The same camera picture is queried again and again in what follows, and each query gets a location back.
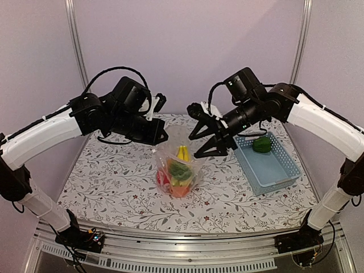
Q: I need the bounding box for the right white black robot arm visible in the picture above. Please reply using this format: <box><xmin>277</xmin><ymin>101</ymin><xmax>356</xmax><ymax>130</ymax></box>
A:
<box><xmin>187</xmin><ymin>67</ymin><xmax>363</xmax><ymax>248</ymax></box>

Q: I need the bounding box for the orange green toy mango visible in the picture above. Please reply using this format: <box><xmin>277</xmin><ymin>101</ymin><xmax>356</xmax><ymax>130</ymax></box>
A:
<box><xmin>167</xmin><ymin>159</ymin><xmax>195</xmax><ymax>186</ymax></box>

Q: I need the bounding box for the right aluminium frame post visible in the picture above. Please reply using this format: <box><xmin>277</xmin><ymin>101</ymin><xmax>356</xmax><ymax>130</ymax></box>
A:
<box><xmin>289</xmin><ymin>0</ymin><xmax>313</xmax><ymax>84</ymax></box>

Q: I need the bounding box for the left aluminium frame post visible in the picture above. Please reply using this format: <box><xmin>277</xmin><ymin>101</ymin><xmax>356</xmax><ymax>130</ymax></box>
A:
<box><xmin>64</xmin><ymin>0</ymin><xmax>88</xmax><ymax>88</ymax></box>

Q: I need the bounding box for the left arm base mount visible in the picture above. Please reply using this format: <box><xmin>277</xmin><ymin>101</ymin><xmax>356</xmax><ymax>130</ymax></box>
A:
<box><xmin>55</xmin><ymin>209</ymin><xmax>105</xmax><ymax>253</ymax></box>

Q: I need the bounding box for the light blue perforated basket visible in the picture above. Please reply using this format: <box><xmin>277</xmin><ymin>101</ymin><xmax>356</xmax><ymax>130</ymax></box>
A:
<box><xmin>234</xmin><ymin>131</ymin><xmax>302</xmax><ymax>195</ymax></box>

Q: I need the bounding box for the orange toy orange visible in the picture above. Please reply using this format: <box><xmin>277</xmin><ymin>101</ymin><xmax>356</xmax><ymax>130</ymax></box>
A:
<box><xmin>170</xmin><ymin>185</ymin><xmax>191</xmax><ymax>198</ymax></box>

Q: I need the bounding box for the yellow toy banana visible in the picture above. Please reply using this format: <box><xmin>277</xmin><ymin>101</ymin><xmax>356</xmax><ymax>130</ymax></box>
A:
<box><xmin>177</xmin><ymin>145</ymin><xmax>190</xmax><ymax>162</ymax></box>

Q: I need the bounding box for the aluminium frame post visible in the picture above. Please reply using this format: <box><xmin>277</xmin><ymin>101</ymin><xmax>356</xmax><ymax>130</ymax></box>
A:
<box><xmin>64</xmin><ymin>0</ymin><xmax>88</xmax><ymax>88</ymax></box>
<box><xmin>289</xmin><ymin>0</ymin><xmax>313</xmax><ymax>84</ymax></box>

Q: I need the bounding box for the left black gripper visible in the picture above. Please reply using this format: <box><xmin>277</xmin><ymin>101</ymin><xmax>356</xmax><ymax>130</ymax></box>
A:
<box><xmin>109</xmin><ymin>109</ymin><xmax>169</xmax><ymax>146</ymax></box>

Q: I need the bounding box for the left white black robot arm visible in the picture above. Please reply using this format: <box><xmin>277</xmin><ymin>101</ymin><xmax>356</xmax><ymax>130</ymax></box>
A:
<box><xmin>1</xmin><ymin>76</ymin><xmax>168</xmax><ymax>247</ymax></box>

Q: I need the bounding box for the front aluminium rail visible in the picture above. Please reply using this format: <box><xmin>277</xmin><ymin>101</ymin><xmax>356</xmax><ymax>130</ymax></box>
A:
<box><xmin>23</xmin><ymin>222</ymin><xmax>359</xmax><ymax>272</ymax></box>

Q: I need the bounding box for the left black braided cable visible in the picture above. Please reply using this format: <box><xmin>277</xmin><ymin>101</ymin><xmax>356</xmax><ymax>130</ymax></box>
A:
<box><xmin>82</xmin><ymin>66</ymin><xmax>151</xmax><ymax>100</ymax></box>

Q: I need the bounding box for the green toy pepper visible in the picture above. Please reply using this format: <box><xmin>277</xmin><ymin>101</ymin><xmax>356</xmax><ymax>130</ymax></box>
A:
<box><xmin>252</xmin><ymin>136</ymin><xmax>271</xmax><ymax>154</ymax></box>

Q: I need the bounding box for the green toy watermelon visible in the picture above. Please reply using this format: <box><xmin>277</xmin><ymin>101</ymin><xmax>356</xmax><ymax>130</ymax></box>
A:
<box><xmin>168</xmin><ymin>161</ymin><xmax>192</xmax><ymax>181</ymax></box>

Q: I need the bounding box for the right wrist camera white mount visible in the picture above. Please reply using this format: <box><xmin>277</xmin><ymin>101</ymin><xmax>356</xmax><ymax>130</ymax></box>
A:
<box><xmin>187</xmin><ymin>82</ymin><xmax>228</xmax><ymax>129</ymax></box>

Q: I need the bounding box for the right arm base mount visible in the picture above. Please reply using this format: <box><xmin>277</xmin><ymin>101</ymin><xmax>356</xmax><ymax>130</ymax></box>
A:
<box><xmin>274</xmin><ymin>217</ymin><xmax>324</xmax><ymax>267</ymax></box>

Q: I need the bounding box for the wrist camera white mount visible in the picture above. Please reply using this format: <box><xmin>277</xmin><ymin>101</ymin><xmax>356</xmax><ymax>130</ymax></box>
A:
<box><xmin>187</xmin><ymin>82</ymin><xmax>228</xmax><ymax>129</ymax></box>
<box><xmin>139</xmin><ymin>93</ymin><xmax>167</xmax><ymax>121</ymax></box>

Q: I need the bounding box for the red toy apple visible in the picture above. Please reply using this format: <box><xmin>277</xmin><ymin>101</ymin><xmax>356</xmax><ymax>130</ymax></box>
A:
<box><xmin>156</xmin><ymin>170</ymin><xmax>170</xmax><ymax>189</ymax></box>

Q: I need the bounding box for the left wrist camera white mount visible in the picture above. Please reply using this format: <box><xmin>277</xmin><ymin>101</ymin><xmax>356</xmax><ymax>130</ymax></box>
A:
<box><xmin>139</xmin><ymin>93</ymin><xmax>167</xmax><ymax>121</ymax></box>

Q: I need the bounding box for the clear zip top bag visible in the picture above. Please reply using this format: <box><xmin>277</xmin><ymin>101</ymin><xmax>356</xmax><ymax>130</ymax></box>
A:
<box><xmin>153</xmin><ymin>125</ymin><xmax>205</xmax><ymax>198</ymax></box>

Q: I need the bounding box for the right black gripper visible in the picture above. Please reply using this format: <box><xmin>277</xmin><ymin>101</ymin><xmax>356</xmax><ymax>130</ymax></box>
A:
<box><xmin>188</xmin><ymin>96</ymin><xmax>262</xmax><ymax>157</ymax></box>

